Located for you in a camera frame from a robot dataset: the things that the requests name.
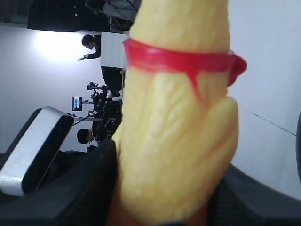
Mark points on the yellow rubber chicken toy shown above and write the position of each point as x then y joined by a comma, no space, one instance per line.
179,130

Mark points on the round stainless steel plate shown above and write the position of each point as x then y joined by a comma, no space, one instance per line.
298,147

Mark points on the black camera rig equipment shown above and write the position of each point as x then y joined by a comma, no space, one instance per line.
107,111

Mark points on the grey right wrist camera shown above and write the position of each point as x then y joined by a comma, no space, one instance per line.
27,160

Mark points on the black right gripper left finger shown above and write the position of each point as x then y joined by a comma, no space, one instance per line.
80,197

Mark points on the seated person black hair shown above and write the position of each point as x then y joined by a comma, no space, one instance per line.
86,136

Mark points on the white box panel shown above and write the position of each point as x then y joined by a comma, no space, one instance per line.
112,50

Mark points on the person in black standing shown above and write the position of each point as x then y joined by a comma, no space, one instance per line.
111,75

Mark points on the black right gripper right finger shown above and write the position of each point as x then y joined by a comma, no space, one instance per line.
240,200

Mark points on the small lit monitor screen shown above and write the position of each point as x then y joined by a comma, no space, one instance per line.
76,103

